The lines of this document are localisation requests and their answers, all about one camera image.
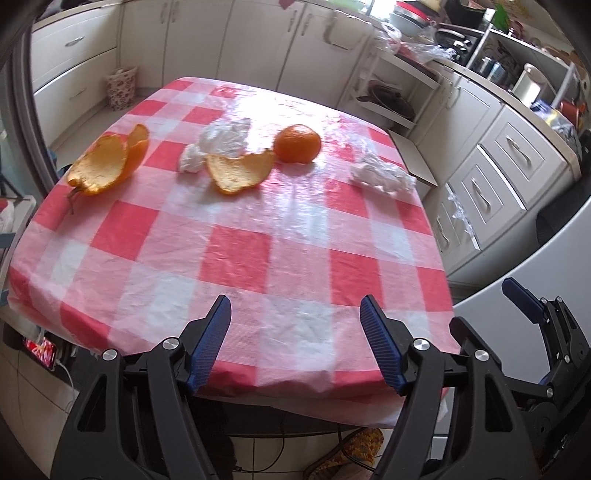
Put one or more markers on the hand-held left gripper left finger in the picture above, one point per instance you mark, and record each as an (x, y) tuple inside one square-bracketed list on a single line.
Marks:
[(210, 341)]

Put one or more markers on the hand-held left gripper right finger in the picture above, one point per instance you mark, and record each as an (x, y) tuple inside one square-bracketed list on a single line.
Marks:
[(381, 341)]

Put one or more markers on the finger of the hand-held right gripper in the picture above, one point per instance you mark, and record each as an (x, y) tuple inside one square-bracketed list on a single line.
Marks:
[(524, 297), (545, 390)]

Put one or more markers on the small orange peel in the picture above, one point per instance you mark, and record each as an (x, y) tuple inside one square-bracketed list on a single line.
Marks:
[(240, 173)]

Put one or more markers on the small white tissue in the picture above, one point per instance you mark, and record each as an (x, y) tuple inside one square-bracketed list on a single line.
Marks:
[(191, 159)]

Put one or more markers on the large orange peel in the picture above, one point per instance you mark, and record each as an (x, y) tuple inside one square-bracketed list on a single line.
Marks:
[(108, 161)]

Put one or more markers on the white refrigerator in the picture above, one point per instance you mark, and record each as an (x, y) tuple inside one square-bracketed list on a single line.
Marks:
[(521, 258)]

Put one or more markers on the red checkered tablecloth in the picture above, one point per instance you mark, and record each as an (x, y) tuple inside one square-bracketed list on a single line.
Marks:
[(240, 258)]

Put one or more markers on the patterned slipper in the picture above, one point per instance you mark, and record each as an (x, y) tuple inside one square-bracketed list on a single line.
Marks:
[(353, 454)]

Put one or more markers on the white drawer cabinet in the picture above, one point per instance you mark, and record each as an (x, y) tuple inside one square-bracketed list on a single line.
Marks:
[(494, 170)]

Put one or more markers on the phone with red screen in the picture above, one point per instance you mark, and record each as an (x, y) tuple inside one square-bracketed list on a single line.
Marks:
[(40, 350)]

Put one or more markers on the white step stool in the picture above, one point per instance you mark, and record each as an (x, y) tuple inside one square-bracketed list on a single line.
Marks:
[(413, 157)]

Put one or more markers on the red pan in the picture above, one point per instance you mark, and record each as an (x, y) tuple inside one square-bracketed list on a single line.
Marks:
[(575, 110)]

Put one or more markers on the white thermos pot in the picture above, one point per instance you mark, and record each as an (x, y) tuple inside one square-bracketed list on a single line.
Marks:
[(531, 85)]

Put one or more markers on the whole orange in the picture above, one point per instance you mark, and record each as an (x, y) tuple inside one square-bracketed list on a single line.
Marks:
[(297, 144)]

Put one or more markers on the dark frying pan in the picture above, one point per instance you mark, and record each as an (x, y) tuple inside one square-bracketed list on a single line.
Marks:
[(390, 99)]

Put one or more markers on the metal kitchen shelf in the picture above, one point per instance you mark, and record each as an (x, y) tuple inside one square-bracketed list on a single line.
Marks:
[(521, 50)]

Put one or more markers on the white trolley rack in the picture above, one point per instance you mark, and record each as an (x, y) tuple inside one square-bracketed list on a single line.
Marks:
[(392, 69)]

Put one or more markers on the black countertop oven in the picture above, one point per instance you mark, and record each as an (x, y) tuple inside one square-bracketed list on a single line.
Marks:
[(461, 37)]

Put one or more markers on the floral waste bin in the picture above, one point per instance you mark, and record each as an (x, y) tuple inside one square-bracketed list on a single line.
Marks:
[(122, 87)]

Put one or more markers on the clear plastic bags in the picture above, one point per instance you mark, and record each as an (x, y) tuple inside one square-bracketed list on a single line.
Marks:
[(415, 46)]

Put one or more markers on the white base cabinets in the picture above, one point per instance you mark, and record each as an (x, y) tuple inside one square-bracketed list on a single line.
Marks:
[(207, 41)]

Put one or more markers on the stack of bowls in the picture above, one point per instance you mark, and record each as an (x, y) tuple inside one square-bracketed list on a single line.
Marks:
[(413, 16)]

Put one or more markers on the hanging towel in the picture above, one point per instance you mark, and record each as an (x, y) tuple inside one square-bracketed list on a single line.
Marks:
[(336, 28)]

